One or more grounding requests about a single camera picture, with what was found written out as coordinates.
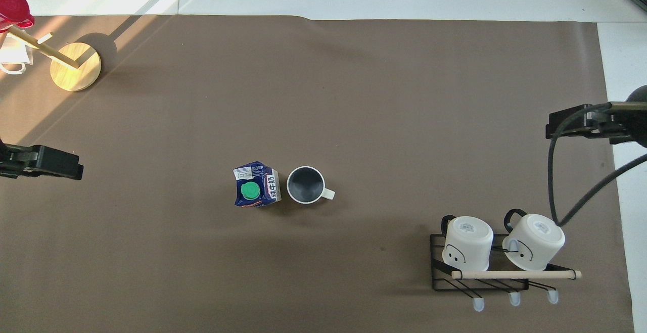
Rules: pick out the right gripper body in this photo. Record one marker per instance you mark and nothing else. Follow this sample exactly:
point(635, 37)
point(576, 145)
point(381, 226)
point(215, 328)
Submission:
point(639, 126)

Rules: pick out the blue milk carton green cap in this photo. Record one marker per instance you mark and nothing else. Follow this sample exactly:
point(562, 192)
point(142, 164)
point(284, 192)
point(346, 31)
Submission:
point(263, 191)

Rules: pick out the white cup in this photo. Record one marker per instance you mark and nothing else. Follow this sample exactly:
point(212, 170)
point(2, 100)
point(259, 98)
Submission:
point(12, 52)

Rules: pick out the red cup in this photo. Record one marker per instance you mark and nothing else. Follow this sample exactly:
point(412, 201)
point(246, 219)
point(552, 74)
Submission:
point(12, 4)

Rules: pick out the white mug dark inside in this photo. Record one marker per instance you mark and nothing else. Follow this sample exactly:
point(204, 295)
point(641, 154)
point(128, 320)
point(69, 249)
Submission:
point(305, 185)

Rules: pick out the wooden mug tree stand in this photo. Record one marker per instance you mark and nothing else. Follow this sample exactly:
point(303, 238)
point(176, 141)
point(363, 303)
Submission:
point(76, 70)

